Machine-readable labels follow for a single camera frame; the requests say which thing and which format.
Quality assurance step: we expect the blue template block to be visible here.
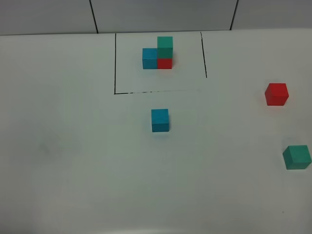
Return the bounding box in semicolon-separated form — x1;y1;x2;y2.
142;48;157;69

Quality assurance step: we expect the loose green block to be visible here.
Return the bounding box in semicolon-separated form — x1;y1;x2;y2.
282;145;312;170

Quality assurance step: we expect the green template block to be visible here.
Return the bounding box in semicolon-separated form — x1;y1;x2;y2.
157;37;173;59

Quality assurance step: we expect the red template block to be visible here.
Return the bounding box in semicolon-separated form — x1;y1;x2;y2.
157;58;173;69

